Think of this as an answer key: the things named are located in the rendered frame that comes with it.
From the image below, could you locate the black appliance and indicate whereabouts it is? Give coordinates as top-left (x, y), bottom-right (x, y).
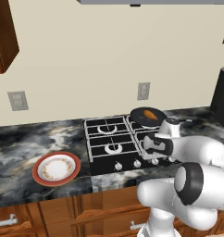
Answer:
top-left (209, 66), bottom-right (224, 132)

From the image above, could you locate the black gas hob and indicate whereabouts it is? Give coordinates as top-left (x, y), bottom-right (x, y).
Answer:
top-left (82, 114), bottom-right (180, 177)

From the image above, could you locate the brown wooden drawer front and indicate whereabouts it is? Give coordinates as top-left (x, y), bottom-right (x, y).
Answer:
top-left (0, 202), bottom-right (44, 237)
top-left (68, 206), bottom-right (153, 237)
top-left (173, 210), bottom-right (224, 237)

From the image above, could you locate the brown croissant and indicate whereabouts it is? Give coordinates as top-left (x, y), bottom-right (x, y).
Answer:
top-left (143, 109), bottom-right (159, 121)

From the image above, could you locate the grey wall socket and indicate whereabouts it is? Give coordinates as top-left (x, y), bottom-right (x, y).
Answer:
top-left (136, 81), bottom-right (151, 102)
top-left (6, 90), bottom-right (30, 112)

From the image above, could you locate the black frying pan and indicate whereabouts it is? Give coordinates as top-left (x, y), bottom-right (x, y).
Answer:
top-left (130, 106), bottom-right (193, 128)

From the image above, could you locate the silver drawer handle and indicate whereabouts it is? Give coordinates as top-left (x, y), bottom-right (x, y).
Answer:
top-left (0, 213), bottom-right (19, 229)
top-left (130, 219), bottom-right (149, 231)

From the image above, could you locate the red rimmed white plate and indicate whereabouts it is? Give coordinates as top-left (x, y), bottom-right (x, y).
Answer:
top-left (31, 151), bottom-right (81, 188)

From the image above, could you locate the grey extractor hood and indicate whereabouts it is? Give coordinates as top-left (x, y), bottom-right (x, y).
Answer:
top-left (76, 0), bottom-right (224, 7)

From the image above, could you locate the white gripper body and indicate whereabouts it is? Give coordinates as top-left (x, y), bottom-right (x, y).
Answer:
top-left (143, 132), bottom-right (160, 159)

